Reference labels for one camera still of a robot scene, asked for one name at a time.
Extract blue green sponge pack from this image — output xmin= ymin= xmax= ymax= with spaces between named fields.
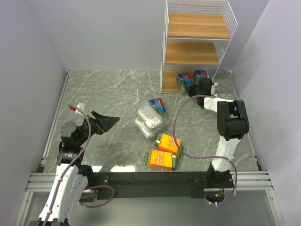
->
xmin=193 ymin=70 xmax=212 ymax=85
xmin=149 ymin=98 xmax=167 ymax=118
xmin=175 ymin=73 xmax=193 ymax=93

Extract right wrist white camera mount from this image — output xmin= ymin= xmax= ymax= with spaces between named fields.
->
xmin=211 ymin=82 xmax=219 ymax=96

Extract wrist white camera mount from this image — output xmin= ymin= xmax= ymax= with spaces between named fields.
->
xmin=211 ymin=82 xmax=219 ymax=96
xmin=69 ymin=102 xmax=85 ymax=115

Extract black base bar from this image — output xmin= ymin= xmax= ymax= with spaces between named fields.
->
xmin=94 ymin=171 xmax=234 ymax=198

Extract white wire wooden shelf rack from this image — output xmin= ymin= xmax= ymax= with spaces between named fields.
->
xmin=160 ymin=0 xmax=238 ymax=93

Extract orange sponge pack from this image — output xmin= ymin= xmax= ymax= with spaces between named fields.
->
xmin=154 ymin=132 xmax=186 ymax=159
xmin=143 ymin=150 xmax=177 ymax=171

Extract blue green sponge pack back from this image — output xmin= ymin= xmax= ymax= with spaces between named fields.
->
xmin=149 ymin=98 xmax=167 ymax=118

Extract aluminium frame rail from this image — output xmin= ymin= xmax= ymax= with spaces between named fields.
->
xmin=15 ymin=70 xmax=72 ymax=226

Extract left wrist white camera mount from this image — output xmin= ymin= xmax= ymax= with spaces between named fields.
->
xmin=69 ymin=102 xmax=85 ymax=115

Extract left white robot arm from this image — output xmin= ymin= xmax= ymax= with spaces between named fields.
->
xmin=29 ymin=111 xmax=120 ymax=226

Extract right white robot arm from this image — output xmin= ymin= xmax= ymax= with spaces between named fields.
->
xmin=185 ymin=78 xmax=249 ymax=186

